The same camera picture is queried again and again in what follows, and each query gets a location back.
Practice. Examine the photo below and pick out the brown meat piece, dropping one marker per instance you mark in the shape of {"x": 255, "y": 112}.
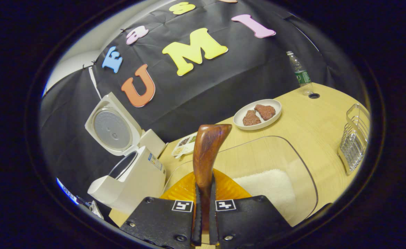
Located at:
{"x": 265, "y": 111}
{"x": 251, "y": 118}

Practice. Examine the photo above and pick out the brown wooden spoon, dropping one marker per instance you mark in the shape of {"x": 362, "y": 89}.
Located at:
{"x": 206, "y": 152}

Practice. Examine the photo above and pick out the white round plate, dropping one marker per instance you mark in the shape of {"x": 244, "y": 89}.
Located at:
{"x": 237, "y": 119}

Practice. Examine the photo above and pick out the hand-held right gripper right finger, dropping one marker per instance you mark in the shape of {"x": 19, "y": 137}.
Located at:
{"x": 214, "y": 221}

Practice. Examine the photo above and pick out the white rice heap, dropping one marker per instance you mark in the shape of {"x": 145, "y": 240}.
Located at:
{"x": 268, "y": 186}

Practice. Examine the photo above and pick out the metal inner pot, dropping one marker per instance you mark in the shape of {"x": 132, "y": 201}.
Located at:
{"x": 123, "y": 169}

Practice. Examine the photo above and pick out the green label water bottle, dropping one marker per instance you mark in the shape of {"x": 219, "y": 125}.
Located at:
{"x": 301, "y": 76}

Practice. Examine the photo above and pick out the white rice cooker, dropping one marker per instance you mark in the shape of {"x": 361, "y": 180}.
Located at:
{"x": 144, "y": 183}

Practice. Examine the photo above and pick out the black table grommet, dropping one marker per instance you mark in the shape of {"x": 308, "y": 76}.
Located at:
{"x": 314, "y": 95}

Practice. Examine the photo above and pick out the clear plastic rice container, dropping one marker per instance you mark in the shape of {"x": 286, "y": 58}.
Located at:
{"x": 258, "y": 152}

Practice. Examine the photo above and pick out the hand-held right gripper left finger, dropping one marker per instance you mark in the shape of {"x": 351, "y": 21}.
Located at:
{"x": 196, "y": 221}

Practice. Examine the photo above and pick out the white divided condiment tray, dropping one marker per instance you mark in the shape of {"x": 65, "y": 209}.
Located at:
{"x": 185, "y": 148}

